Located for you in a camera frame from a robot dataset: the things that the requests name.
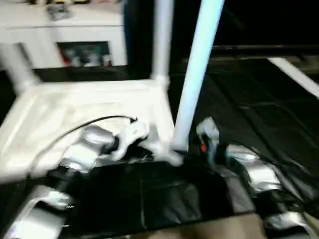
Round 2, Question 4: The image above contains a white plastic table top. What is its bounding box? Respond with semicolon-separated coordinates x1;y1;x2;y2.
0;78;183;184

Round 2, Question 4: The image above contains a white plastic table leg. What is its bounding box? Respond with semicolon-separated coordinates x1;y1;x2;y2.
151;0;175;88
0;42;41;95
171;0;226;153

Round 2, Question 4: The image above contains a black work mat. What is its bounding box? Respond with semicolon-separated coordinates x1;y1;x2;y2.
0;56;319;237

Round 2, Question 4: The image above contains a red bottle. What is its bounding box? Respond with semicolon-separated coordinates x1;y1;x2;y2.
60;49;71;67

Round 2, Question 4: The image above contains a white glass-door cabinet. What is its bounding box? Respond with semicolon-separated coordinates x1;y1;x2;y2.
0;0;126;68

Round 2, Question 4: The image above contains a small silver ornament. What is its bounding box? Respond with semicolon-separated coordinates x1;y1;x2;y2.
47;5;71;21

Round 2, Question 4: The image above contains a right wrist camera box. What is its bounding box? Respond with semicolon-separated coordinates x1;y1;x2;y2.
195;117;221;151

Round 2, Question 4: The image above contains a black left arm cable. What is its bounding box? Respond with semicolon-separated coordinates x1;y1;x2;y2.
29;115;138;176

